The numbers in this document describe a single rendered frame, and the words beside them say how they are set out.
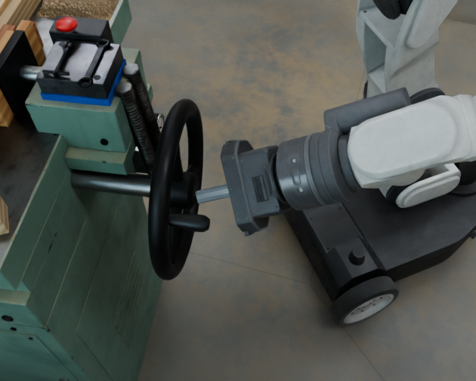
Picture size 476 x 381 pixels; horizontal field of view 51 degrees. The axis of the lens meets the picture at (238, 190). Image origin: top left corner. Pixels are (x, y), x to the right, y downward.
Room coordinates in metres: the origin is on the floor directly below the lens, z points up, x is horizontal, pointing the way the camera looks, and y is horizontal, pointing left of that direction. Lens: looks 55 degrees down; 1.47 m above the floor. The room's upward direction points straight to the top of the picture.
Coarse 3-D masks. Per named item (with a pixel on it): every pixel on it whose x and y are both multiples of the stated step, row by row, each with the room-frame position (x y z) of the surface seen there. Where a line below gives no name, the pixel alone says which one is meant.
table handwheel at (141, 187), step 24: (168, 120) 0.48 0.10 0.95; (192, 120) 0.57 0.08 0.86; (168, 144) 0.44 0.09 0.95; (192, 144) 0.58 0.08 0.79; (168, 168) 0.41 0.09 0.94; (192, 168) 0.55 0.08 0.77; (120, 192) 0.46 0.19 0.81; (144, 192) 0.46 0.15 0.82; (168, 192) 0.39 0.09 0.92; (192, 192) 0.45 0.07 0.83; (168, 216) 0.37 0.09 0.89; (168, 240) 0.39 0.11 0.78; (168, 264) 0.33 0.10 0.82
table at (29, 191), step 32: (0, 128) 0.52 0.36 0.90; (32, 128) 0.52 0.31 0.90; (0, 160) 0.46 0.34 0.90; (32, 160) 0.46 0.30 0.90; (64, 160) 0.49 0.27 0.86; (96, 160) 0.48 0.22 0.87; (128, 160) 0.49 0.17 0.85; (0, 192) 0.40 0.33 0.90; (32, 192) 0.40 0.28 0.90; (32, 224) 0.36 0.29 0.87; (0, 256) 0.30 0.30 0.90; (0, 288) 0.28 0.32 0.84
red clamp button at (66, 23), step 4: (60, 20) 0.61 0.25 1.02; (64, 20) 0.61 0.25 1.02; (68, 20) 0.61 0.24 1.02; (72, 20) 0.61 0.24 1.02; (56, 24) 0.60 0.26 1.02; (60, 24) 0.60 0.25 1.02; (64, 24) 0.60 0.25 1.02; (68, 24) 0.60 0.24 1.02; (72, 24) 0.60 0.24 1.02; (76, 24) 0.61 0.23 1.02; (60, 28) 0.60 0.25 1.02; (64, 28) 0.60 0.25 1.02; (68, 28) 0.60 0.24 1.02; (72, 28) 0.60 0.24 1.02
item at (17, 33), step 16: (16, 32) 0.62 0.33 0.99; (16, 48) 0.59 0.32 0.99; (0, 64) 0.55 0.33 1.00; (16, 64) 0.58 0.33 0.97; (32, 64) 0.62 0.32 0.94; (0, 80) 0.54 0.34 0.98; (16, 80) 0.56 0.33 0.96; (32, 80) 0.57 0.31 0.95; (16, 96) 0.55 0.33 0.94; (16, 112) 0.54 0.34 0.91
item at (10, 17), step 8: (16, 0) 0.79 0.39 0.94; (24, 0) 0.79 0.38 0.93; (32, 0) 0.82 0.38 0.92; (40, 0) 0.84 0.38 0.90; (8, 8) 0.76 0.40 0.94; (16, 8) 0.76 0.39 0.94; (24, 8) 0.79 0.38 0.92; (32, 8) 0.81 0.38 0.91; (0, 16) 0.74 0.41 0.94; (8, 16) 0.74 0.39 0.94; (16, 16) 0.75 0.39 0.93; (24, 16) 0.78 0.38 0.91; (0, 24) 0.72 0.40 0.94; (8, 24) 0.73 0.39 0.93; (16, 24) 0.74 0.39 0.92
